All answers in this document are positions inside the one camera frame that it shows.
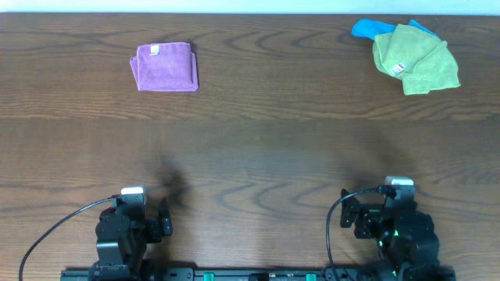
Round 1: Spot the purple cloth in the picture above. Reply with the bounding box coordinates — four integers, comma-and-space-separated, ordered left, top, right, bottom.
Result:
130, 56, 139, 88
135, 42, 198, 92

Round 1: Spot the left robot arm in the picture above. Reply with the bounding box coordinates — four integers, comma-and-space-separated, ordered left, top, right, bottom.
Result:
87, 194, 173, 281

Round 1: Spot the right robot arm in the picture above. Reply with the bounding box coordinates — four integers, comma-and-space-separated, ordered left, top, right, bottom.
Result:
340, 186, 442, 280

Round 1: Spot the folded purple cloth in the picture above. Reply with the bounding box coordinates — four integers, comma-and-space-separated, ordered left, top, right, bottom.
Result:
130, 56, 139, 88

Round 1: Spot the green cloth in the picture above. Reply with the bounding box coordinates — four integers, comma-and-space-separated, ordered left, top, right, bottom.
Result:
373, 24, 460, 95

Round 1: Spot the blue cloth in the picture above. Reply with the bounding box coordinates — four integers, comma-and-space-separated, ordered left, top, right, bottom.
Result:
351, 19, 441, 43

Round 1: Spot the right black cable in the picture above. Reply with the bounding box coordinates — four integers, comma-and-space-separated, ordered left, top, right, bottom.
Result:
326, 187, 391, 274

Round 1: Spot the black cable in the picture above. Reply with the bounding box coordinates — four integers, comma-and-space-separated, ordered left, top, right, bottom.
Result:
326, 187, 391, 274
18, 197, 118, 281

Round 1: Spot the left black cable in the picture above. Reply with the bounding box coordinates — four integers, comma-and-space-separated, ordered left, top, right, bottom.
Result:
18, 197, 118, 281

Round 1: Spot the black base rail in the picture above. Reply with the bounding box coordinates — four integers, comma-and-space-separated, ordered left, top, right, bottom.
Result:
60, 266, 457, 281

